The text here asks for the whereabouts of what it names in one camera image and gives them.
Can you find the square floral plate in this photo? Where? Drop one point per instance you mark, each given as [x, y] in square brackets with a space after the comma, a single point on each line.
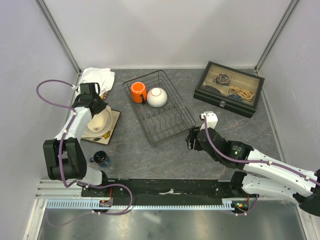
[107, 137]

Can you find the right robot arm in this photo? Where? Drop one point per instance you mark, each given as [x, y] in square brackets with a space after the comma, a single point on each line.
[258, 174]

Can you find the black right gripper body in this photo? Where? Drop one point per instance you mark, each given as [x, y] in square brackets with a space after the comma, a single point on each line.
[215, 157]

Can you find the aluminium frame rail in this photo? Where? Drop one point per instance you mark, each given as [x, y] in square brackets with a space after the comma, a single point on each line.
[44, 9]

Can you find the small dark blue cup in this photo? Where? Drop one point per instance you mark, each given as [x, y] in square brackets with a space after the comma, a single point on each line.
[101, 158]

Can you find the white ceramic bowl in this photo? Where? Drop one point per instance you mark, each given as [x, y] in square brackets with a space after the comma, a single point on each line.
[157, 97]

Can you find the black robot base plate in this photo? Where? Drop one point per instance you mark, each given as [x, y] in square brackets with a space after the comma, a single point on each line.
[178, 191]

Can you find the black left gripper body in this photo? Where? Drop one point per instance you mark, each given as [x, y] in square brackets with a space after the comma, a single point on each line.
[100, 104]

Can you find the black glass-lid jewelry box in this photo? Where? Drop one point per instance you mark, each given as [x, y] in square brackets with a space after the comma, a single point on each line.
[229, 89]

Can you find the black wire dish rack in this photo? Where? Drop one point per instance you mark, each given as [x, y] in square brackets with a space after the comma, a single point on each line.
[163, 123]

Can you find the blue ringed round plate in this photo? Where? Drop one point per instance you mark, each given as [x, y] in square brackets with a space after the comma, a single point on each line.
[95, 135]

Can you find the blue slotted cable duct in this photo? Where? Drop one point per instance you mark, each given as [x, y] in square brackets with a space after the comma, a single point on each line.
[89, 204]

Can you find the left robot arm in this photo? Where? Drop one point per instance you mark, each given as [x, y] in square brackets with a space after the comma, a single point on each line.
[64, 158]

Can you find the orange plastic mug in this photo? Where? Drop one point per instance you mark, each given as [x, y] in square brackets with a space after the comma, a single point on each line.
[139, 92]

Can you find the white crumpled cloth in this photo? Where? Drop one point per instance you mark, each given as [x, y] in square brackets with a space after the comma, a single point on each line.
[103, 76]

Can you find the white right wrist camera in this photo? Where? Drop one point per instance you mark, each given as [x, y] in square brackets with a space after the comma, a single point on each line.
[209, 118]

